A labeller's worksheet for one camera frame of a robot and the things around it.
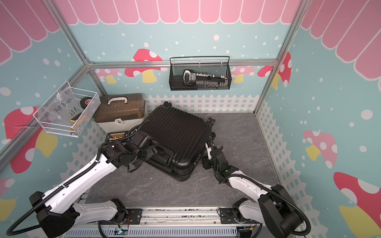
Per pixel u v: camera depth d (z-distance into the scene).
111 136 1.04
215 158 0.65
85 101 0.80
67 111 0.70
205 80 0.89
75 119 0.65
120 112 1.11
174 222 0.74
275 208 0.41
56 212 0.40
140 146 0.55
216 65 0.91
